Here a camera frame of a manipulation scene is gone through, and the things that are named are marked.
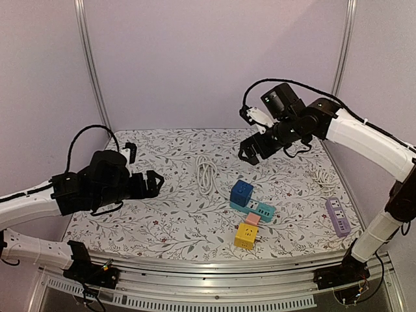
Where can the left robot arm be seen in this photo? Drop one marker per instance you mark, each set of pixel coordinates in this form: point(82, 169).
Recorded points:
point(100, 188)

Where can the right aluminium frame post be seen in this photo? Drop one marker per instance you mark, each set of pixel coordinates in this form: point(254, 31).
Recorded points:
point(345, 46)

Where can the aluminium frame post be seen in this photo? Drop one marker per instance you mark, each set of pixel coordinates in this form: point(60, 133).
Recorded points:
point(80, 14)
point(345, 46)

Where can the teal power strip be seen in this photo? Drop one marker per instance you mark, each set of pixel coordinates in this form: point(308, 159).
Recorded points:
point(266, 212)

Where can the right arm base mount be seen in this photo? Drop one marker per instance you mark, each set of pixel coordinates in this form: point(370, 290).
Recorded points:
point(342, 274)

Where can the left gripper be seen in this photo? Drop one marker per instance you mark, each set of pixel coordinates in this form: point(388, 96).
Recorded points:
point(142, 193)

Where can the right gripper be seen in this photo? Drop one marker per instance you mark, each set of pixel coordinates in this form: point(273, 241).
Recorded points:
point(254, 147)

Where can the floral table mat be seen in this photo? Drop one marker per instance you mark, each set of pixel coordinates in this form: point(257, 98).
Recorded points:
point(192, 219)

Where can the yellow cube socket adapter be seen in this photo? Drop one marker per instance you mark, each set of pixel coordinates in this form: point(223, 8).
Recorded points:
point(246, 236)

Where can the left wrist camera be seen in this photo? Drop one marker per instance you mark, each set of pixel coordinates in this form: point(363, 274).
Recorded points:
point(129, 151)

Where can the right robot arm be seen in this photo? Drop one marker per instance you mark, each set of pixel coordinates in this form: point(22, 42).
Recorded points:
point(298, 112)

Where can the pink plug adapter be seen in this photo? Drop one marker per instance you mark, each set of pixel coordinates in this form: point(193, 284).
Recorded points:
point(252, 219)

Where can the blue cube socket adapter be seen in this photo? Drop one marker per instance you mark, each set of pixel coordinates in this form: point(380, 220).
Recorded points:
point(241, 193)

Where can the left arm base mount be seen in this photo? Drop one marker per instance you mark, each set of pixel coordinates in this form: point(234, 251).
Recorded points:
point(88, 273)

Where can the left aluminium frame post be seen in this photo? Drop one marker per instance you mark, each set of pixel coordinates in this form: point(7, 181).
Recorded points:
point(80, 14)

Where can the aluminium front rail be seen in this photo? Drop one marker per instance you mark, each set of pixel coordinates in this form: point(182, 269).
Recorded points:
point(280, 284)

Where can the purple power strip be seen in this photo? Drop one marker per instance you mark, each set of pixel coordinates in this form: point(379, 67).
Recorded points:
point(338, 217)

